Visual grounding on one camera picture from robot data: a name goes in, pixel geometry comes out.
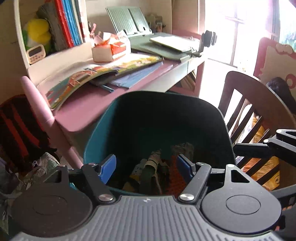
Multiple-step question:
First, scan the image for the purple white carton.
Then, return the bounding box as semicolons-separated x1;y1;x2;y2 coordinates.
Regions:
171;142;194;161

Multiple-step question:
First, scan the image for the white yellow yogurt bottle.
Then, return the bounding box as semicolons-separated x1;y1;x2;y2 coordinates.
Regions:
122;150;163;195

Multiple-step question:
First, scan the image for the dark teal trash bin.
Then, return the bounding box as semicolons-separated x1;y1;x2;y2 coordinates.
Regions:
83;91;235;194

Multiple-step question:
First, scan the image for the dark wooden chair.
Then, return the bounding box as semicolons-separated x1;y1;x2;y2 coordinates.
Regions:
218;71;295;191

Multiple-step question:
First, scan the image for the pink chair backrest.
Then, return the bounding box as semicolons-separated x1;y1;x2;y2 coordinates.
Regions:
20;76;83;169

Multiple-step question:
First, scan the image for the pink cartoon board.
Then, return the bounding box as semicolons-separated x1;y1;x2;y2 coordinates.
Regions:
253;38;295;96

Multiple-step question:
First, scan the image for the black red backpack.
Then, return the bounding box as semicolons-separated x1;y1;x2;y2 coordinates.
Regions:
1;94;60;173

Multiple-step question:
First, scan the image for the pink white study desk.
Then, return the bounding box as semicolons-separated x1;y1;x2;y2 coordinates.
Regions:
28;29;206;149

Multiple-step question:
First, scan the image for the blue flat folder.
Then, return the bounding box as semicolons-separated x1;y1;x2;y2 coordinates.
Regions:
110;62;164;89

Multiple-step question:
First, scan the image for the colourful picture book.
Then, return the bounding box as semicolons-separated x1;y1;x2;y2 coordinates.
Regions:
39;53;164;110

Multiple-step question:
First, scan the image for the orange white tissue box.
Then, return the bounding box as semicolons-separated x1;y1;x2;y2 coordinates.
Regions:
92;31;131;63

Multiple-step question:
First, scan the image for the black desk clamp lamp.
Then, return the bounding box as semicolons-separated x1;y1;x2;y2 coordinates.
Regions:
193;30;217;57

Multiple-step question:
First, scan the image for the white notebook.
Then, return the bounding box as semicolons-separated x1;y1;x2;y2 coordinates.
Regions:
150;36;195;53

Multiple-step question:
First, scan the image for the white desk bookshelf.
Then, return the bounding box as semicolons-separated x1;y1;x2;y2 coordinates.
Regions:
14;0;176;70

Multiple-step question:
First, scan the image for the small white digital clock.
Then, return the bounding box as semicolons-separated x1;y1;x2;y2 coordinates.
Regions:
27;44;46;65

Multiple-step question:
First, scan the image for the blue upright book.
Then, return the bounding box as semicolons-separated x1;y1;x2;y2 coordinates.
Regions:
62;0;83;46

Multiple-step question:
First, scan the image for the yellow plush toy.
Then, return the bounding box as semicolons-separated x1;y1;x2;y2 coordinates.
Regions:
22;18;52;54

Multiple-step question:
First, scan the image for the green folding book stand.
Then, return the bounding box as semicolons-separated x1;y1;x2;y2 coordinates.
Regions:
106;6;152;37

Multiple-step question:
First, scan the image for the red upright book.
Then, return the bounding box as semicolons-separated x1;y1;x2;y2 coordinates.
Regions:
54;0;74;48

